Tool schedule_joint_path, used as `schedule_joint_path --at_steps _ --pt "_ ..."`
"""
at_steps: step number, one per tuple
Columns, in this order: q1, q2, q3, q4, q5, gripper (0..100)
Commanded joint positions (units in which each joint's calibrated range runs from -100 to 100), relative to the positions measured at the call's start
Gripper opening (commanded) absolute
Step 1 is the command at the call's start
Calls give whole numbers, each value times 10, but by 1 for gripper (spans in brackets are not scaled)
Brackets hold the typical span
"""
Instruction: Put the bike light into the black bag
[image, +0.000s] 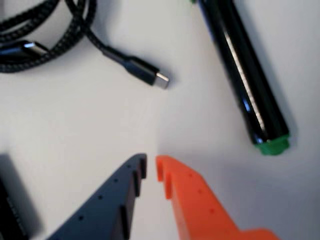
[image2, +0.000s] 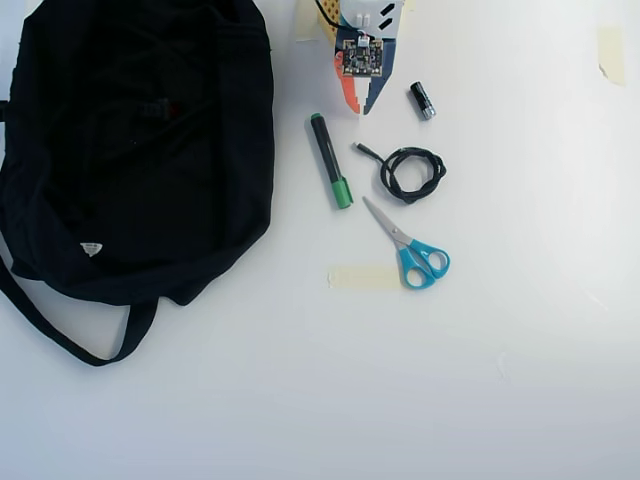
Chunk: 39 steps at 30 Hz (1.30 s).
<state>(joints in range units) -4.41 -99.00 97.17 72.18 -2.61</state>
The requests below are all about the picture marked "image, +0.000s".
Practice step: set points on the small black battery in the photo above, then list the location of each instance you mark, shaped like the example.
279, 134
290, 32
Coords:
15, 200

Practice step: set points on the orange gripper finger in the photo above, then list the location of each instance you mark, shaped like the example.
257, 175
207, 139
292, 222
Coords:
200, 207

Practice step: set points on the black marker with green cap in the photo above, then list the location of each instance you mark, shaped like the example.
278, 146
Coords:
237, 75

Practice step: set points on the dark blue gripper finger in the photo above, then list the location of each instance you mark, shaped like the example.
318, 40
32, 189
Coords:
100, 207

